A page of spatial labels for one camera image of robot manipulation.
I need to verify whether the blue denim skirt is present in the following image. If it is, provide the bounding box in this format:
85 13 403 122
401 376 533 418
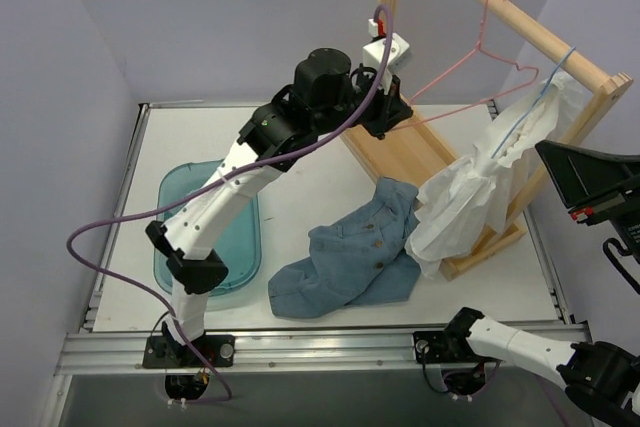
268 177 420 320

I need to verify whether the pink wire hanger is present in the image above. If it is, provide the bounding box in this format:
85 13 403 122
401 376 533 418
408 0 540 124

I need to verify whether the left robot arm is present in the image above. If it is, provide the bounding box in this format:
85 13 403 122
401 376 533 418
145 40 412 366

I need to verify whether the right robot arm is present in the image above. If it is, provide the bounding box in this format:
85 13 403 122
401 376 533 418
443 140 639 426

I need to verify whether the wooden clothes rack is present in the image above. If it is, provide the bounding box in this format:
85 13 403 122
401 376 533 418
342 0 633 281

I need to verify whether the white garment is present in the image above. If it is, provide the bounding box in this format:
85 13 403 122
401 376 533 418
405 71 584 278

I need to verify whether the teal plastic tray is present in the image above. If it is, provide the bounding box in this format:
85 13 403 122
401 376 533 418
157 160 262 298

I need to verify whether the blue wire hanger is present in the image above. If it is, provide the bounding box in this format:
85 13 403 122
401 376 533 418
490 46 576 159

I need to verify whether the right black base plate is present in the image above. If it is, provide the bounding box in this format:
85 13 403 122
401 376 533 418
412 330 481 365

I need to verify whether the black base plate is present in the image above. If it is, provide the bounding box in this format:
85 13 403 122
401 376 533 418
412 330 481 365
142 334 235 369

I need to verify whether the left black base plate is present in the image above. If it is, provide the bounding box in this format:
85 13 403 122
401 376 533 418
142 334 235 369

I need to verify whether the aluminium front rail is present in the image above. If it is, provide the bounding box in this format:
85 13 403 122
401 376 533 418
54 324 599 376

